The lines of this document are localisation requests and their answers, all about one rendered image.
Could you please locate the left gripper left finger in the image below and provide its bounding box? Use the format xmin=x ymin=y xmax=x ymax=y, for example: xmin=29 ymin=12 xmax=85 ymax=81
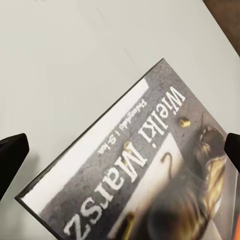
xmin=0 ymin=133 xmax=30 ymax=200

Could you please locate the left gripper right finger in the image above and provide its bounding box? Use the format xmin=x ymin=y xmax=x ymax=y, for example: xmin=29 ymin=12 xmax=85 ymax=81
xmin=224 ymin=133 xmax=240 ymax=173

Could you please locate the hardback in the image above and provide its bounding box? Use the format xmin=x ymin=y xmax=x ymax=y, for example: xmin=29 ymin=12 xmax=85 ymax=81
xmin=15 ymin=58 xmax=240 ymax=240

